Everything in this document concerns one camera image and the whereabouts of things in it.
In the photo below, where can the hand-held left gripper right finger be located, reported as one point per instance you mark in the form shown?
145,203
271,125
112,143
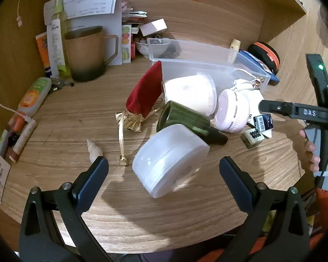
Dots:
231,180

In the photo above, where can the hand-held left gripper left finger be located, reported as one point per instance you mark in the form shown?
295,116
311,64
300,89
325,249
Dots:
91,178

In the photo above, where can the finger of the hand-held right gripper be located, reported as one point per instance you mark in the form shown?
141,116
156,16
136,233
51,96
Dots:
284,108

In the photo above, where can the white mahjong tile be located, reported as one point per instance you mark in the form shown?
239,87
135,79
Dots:
252,138

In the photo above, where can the pink round device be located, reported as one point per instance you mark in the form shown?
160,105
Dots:
229,112

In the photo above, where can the white round plastic container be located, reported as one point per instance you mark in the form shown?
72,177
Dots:
169,161

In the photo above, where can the dark green bottle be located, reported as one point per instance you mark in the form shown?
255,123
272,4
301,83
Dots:
180,117

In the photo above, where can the clear plastic bin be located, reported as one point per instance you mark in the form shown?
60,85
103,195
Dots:
207,57

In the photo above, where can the pale pink plastic cup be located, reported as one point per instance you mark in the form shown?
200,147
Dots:
191,92

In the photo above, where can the red velvet pouch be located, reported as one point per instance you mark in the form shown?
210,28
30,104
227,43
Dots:
144,92

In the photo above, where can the person's right hand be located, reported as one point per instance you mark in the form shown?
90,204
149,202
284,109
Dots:
311,158

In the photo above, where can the black barcode card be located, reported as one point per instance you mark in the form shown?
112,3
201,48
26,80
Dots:
263,122

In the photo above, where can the beige seashell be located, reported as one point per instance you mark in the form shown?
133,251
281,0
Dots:
94,149

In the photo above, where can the black orange round case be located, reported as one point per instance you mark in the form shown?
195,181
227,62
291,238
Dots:
265,56

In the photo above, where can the wooden desk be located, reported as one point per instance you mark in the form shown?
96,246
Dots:
79,120

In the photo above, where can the pink lip balm tube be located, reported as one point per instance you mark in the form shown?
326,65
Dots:
21,142

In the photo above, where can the cream small bottle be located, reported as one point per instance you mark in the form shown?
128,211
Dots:
235,45

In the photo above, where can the orange lip balm tube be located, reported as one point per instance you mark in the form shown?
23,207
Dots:
16,124

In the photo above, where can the pale green packet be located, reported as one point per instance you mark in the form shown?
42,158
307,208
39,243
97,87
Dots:
2,143

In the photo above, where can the person's orange clothing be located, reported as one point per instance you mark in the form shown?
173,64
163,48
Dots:
326,204

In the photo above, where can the metal nail clipper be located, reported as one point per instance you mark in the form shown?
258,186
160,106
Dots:
60,83

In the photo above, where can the orange green tube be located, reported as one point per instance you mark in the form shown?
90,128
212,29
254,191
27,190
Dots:
34,95

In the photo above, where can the brown ceramic mug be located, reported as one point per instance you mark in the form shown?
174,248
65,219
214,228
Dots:
84,57

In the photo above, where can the orange box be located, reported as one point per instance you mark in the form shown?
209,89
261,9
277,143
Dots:
42,51

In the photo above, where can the fruit sticker box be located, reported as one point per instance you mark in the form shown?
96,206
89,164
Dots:
126,43

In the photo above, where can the small glass bowl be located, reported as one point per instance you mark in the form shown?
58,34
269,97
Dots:
143,47

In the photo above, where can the green yellow tube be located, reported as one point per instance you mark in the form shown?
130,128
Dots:
56,41

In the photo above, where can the small white box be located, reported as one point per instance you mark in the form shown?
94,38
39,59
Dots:
153,27

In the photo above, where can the pile of crumpled packets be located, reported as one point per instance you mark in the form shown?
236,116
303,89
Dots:
132,16

